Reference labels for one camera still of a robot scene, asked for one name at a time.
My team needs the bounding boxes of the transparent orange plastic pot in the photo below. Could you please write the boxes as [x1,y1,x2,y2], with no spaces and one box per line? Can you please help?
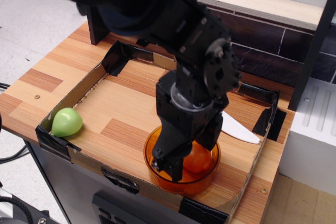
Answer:
[144,126,221,196]

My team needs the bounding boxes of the white grooved block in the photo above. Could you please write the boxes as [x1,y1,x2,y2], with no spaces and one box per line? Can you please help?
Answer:
[279,78,335,195]

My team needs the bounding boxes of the orange toy carrot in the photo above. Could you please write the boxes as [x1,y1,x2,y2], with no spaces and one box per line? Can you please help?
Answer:
[184,145,212,174]

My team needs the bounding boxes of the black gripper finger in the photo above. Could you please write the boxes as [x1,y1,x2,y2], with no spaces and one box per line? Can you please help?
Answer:
[196,113,223,151]
[164,157,184,183]

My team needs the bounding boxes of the black vertical post right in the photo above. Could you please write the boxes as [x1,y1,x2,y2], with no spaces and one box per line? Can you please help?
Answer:
[288,0,335,111]

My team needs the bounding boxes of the black vertical post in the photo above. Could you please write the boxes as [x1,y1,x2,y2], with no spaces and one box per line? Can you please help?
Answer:
[86,6,110,45]
[288,0,335,111]

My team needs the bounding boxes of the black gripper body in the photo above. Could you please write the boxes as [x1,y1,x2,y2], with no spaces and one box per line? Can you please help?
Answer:
[152,70,229,172]

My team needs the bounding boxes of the black equipment bottom left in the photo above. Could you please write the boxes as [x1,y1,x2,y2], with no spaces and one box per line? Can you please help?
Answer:
[1,184,54,223]

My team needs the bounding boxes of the yellow handled toy knife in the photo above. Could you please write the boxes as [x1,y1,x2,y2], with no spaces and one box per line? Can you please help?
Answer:
[221,111,260,144]

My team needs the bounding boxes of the black vertical post left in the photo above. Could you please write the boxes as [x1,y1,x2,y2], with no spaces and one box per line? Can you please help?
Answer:
[86,6,110,45]

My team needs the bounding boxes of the green toy pear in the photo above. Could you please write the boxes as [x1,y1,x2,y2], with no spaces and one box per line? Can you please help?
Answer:
[51,108,83,137]

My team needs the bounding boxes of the dark brick backsplash panel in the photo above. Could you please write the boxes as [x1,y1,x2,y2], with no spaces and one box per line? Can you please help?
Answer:
[201,0,323,87]

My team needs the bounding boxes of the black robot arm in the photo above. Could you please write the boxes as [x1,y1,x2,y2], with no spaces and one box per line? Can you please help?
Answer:
[71,0,241,182]

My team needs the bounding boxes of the cardboard fence with black tape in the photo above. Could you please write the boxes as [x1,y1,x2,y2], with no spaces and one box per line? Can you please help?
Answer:
[34,41,292,223]

